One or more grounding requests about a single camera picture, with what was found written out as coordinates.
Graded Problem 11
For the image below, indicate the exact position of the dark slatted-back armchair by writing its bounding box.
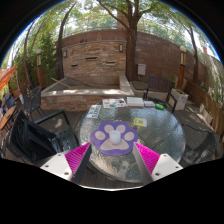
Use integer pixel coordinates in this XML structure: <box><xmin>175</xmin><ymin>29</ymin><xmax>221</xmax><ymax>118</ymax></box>
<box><xmin>143</xmin><ymin>75</ymin><xmax>178</xmax><ymax>114</ymax></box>

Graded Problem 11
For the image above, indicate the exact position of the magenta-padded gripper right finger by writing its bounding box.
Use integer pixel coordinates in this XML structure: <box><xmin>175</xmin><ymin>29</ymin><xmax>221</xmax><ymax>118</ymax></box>
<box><xmin>132</xmin><ymin>142</ymin><xmax>184</xmax><ymax>185</ymax></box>

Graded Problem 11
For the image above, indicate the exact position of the purple paw-print mouse pad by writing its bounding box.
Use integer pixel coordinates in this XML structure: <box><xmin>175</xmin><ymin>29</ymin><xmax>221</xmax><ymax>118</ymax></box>
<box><xmin>90</xmin><ymin>120</ymin><xmax>140</xmax><ymax>157</ymax></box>

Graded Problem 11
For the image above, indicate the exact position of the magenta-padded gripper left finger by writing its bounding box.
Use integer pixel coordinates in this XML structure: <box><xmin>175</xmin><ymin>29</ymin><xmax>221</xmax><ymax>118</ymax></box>
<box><xmin>39</xmin><ymin>142</ymin><xmax>93</xmax><ymax>185</ymax></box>

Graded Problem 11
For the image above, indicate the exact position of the grey utility box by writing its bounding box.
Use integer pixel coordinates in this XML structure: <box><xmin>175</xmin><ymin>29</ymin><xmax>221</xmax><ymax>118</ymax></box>
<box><xmin>137</xmin><ymin>63</ymin><xmax>147</xmax><ymax>76</ymax></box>

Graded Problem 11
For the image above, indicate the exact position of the white planter box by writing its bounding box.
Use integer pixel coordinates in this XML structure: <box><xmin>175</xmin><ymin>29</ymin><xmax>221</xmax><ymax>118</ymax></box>
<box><xmin>170</xmin><ymin>88</ymin><xmax>189</xmax><ymax>111</ymax></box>

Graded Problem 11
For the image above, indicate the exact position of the thick tree trunk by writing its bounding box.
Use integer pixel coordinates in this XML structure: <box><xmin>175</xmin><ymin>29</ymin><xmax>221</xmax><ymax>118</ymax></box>
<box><xmin>123</xmin><ymin>0</ymin><xmax>142</xmax><ymax>83</ymax></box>

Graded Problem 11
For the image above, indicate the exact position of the white licence plate sign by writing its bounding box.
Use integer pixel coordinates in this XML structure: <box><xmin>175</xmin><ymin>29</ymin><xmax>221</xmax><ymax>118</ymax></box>
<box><xmin>86</xmin><ymin>104</ymin><xmax>102</xmax><ymax>120</ymax></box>

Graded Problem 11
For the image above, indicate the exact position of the wooden lamp post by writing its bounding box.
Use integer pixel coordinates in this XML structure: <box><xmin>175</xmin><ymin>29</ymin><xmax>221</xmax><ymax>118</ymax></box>
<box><xmin>35</xmin><ymin>49</ymin><xmax>44</xmax><ymax>88</ymax></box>
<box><xmin>176</xmin><ymin>45</ymin><xmax>187</xmax><ymax>90</ymax></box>

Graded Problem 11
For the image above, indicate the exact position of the slender tree trunk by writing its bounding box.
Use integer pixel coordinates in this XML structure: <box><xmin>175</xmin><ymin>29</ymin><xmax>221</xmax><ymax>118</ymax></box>
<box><xmin>186</xmin><ymin>23</ymin><xmax>200</xmax><ymax>84</ymax></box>
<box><xmin>55</xmin><ymin>1</ymin><xmax>78</xmax><ymax>81</ymax></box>

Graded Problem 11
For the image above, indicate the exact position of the black mesh chair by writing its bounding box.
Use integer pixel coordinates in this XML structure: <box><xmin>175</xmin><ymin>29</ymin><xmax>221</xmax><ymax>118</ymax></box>
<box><xmin>21</xmin><ymin>85</ymin><xmax>43</xmax><ymax>118</ymax></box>

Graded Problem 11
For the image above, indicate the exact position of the black metal armchair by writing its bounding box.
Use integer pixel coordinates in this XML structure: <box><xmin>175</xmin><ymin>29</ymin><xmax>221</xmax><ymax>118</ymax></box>
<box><xmin>179</xmin><ymin>123</ymin><xmax>221</xmax><ymax>166</ymax></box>
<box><xmin>6</xmin><ymin>109</ymin><xmax>80</xmax><ymax>164</ymax></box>

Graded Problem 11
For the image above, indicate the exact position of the yellow square card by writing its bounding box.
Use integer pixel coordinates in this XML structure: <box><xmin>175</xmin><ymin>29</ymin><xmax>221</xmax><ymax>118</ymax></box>
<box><xmin>133</xmin><ymin>117</ymin><xmax>148</xmax><ymax>128</ymax></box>

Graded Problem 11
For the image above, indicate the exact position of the orange patio umbrella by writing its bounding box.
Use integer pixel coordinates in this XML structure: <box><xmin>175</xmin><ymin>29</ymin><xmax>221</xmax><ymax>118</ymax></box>
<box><xmin>0</xmin><ymin>65</ymin><xmax>18</xmax><ymax>91</ymax></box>

